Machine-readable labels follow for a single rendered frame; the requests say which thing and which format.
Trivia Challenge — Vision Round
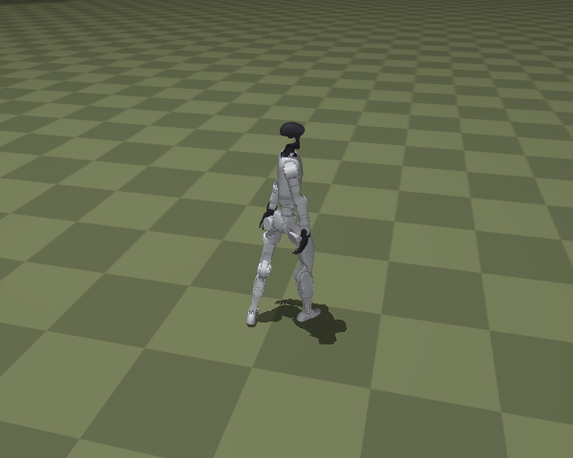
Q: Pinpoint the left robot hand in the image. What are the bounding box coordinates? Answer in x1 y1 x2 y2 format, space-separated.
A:
259 202 277 230

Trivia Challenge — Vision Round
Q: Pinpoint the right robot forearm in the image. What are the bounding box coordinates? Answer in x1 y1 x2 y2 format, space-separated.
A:
296 198 311 235

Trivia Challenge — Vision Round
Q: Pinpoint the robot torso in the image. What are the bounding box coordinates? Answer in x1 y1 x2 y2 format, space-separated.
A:
272 151 303 235

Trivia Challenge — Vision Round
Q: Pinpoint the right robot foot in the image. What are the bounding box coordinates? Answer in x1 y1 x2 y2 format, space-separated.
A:
296 308 321 322

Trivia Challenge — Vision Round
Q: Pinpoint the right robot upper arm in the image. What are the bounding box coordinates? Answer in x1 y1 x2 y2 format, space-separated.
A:
284 162 307 206

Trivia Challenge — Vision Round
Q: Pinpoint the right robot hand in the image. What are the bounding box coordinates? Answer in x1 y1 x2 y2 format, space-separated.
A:
292 229 310 255

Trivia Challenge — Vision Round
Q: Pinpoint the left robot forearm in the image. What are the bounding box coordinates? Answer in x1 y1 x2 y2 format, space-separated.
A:
268 180 279 210

